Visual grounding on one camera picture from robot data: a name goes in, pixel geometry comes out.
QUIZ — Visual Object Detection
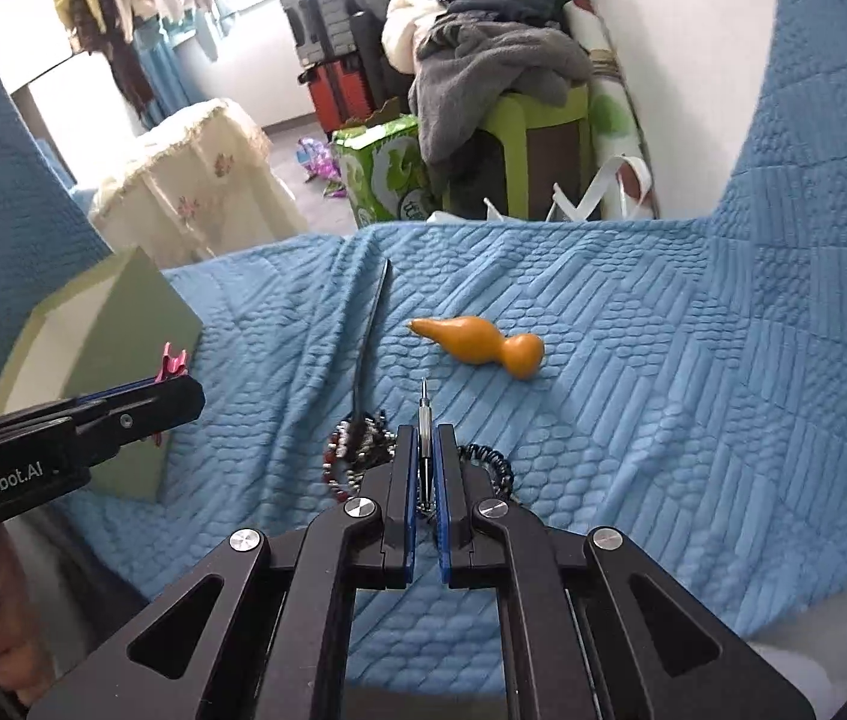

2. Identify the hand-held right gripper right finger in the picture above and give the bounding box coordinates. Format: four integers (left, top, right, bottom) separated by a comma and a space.
434, 424, 818, 720

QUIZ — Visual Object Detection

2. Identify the cream lace covered table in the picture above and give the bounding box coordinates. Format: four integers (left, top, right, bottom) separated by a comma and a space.
89, 97, 309, 271

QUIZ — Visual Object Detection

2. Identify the pink hair clip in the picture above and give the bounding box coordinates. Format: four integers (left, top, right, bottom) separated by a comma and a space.
155, 343, 191, 385

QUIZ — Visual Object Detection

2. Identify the green printed carton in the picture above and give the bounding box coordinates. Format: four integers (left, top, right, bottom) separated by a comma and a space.
331, 114, 443, 226

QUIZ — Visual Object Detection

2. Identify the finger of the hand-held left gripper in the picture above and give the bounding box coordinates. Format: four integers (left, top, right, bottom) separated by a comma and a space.
0, 375, 206, 467
74, 377, 169, 407

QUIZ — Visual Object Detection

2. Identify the white cabinet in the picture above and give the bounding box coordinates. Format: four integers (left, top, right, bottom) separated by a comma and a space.
9, 52, 143, 166

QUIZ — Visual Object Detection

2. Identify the colourful cloth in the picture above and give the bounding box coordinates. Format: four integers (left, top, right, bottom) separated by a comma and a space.
295, 136, 353, 200

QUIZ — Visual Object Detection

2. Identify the grey suitcase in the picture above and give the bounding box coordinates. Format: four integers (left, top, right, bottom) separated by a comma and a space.
280, 0, 360, 68

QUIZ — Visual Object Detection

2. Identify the blue curtain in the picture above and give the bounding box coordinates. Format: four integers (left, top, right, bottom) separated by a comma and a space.
130, 4, 225, 128

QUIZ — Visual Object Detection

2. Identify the rolled printed mat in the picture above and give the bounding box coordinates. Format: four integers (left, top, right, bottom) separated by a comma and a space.
562, 0, 660, 220

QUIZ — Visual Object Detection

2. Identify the orange gourd pendant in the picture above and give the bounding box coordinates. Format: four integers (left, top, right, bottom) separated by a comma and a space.
406, 315, 546, 382

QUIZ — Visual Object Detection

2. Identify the black suitcase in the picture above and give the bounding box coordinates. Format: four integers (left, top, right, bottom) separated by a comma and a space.
348, 11, 417, 121

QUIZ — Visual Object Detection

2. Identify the green plastic stool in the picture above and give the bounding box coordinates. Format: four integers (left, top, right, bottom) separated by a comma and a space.
442, 86, 597, 220

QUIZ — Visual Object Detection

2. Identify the sage green cardboard box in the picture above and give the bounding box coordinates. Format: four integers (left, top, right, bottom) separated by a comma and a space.
0, 246, 205, 503

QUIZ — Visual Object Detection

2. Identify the black hair stick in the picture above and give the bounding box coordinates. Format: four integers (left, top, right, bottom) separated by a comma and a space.
348, 259, 392, 436

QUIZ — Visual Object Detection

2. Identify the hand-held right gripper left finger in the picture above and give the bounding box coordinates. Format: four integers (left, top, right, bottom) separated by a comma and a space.
27, 424, 424, 720

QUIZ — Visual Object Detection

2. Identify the black spiral hair tie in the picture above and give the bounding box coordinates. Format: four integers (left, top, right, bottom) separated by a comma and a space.
459, 444, 514, 500

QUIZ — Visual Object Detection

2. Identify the silver metal pin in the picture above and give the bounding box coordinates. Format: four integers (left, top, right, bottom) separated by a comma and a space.
415, 377, 432, 511

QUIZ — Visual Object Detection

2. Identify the white fluffy coat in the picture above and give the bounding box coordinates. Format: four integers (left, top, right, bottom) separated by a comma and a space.
380, 0, 462, 80

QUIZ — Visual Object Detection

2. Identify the grey fleece cloth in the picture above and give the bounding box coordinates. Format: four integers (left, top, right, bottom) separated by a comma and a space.
408, 19, 593, 166

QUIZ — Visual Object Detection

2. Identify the red suitcase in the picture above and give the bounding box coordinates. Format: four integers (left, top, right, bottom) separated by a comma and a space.
299, 58, 379, 136

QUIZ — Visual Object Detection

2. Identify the white tote bag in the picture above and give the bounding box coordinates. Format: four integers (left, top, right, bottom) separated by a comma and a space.
483, 154, 657, 222

